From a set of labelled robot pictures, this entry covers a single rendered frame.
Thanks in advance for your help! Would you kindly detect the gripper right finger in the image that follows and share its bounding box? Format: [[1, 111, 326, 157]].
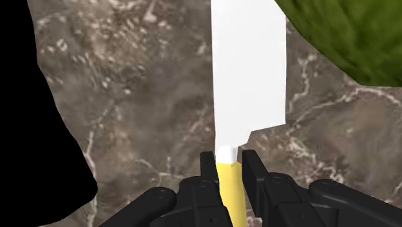
[[242, 149, 402, 227]]

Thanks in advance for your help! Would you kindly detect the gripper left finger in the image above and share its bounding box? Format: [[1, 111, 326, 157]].
[[99, 151, 234, 227]]

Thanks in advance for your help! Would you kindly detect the white knife with yellow handle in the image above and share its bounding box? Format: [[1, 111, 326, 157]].
[[210, 0, 287, 227]]

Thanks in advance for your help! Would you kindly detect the black rounded object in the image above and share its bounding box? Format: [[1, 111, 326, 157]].
[[0, 0, 99, 227]]

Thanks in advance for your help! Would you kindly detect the green round leafy object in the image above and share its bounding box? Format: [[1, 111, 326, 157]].
[[274, 0, 402, 88]]

